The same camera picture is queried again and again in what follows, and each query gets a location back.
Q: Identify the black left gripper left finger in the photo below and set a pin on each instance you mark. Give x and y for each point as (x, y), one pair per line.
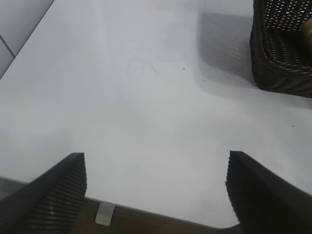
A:
(44, 204)

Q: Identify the dark brown woven basket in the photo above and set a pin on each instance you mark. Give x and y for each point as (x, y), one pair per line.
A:
(275, 61)

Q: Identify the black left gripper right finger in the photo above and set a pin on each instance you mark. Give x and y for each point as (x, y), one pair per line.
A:
(268, 202)

